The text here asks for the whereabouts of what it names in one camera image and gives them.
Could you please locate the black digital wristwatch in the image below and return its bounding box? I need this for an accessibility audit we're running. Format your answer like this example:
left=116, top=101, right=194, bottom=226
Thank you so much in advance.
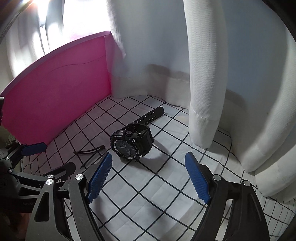
left=110, top=106, right=165, bottom=161

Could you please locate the white grid tablecloth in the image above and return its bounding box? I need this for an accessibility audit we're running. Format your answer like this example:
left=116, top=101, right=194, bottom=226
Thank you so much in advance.
left=21, top=94, right=296, bottom=241

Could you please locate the dark brown hair pin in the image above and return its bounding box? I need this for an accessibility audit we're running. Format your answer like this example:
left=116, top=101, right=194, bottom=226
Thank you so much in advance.
left=73, top=145, right=105, bottom=169

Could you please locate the white curtain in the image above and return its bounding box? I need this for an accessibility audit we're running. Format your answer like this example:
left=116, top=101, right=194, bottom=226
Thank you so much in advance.
left=1, top=1, right=295, bottom=202

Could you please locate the pink plastic basin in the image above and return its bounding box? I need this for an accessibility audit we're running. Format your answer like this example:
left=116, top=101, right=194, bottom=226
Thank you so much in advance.
left=1, top=31, right=112, bottom=144

